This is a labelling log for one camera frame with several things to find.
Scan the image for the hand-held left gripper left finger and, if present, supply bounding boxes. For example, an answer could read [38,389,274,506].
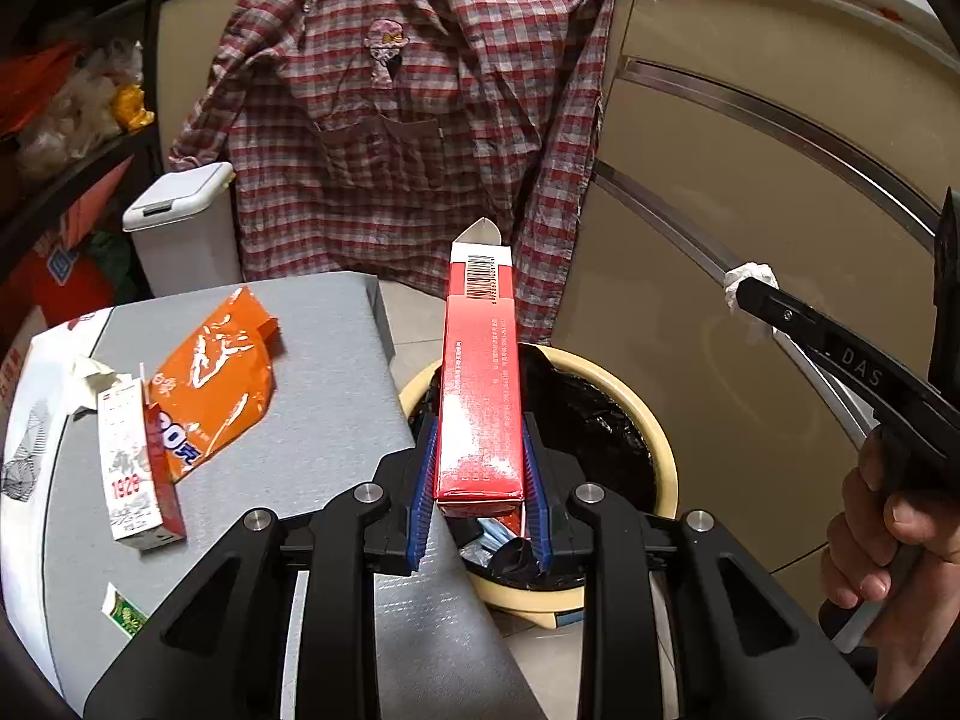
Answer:
[82,412,443,720]

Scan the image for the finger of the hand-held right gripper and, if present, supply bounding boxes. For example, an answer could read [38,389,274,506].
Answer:
[928,191,960,391]
[735,276,912,440]

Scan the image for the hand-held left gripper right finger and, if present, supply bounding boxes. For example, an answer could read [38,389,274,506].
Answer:
[521,411,878,720]

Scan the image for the white tissue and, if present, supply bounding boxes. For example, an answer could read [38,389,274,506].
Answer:
[722,261,781,342]

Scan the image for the beige round trash bin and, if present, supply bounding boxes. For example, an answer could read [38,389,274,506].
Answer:
[396,345,680,631]

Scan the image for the long red carton box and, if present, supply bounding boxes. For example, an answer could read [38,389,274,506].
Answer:
[433,217,526,520]

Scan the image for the person's right hand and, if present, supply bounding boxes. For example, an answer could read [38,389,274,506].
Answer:
[821,431,960,608]

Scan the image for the black bin liner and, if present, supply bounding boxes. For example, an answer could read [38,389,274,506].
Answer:
[409,349,662,593]

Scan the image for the orange snack packet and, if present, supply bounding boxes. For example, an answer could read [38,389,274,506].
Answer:
[154,286,280,485]

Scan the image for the small red white carton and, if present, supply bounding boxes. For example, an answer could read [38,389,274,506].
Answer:
[97,379,187,545]

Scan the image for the green white wrapper scrap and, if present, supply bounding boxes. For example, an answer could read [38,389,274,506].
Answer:
[101,583,149,638]

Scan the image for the red plaid shirt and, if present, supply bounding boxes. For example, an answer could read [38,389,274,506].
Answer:
[169,0,620,346]

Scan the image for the white lidded bin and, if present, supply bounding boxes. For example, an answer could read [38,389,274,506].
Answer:
[122,161,242,299]

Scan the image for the torn white paper scrap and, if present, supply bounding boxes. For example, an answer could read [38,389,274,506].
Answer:
[66,356,121,417]

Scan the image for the orange sack blue label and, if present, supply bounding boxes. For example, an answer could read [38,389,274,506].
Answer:
[11,236,113,338]

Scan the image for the white printed cardboard box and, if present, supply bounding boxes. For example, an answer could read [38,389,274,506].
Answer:
[0,307,113,695]

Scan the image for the pink cardboard box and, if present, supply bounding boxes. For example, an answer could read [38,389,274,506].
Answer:
[60,165,132,248]

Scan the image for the yellow foil packet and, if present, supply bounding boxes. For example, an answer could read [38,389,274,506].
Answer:
[112,82,156,132]

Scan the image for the white plastic food bags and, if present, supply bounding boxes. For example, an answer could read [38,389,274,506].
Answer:
[19,41,143,181]

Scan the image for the black shelf rack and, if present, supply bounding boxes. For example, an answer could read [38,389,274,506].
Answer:
[0,0,170,278]

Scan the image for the orange shopping bag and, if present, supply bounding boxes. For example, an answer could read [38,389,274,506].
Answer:
[0,45,80,134]

